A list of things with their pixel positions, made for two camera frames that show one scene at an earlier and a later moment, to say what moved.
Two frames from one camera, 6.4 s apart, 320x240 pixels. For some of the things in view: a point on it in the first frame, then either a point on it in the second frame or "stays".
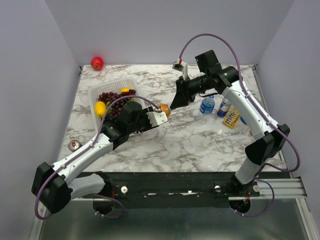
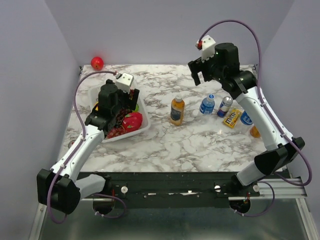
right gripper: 183,94 → 199,64
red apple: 97,63 stays
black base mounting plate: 138,190 stays
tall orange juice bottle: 165,107 → 177,110
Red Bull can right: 224,108 stays
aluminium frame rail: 283,188 stays
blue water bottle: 207,105 stays
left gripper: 151,115 → 130,103
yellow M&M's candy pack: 231,118 stays
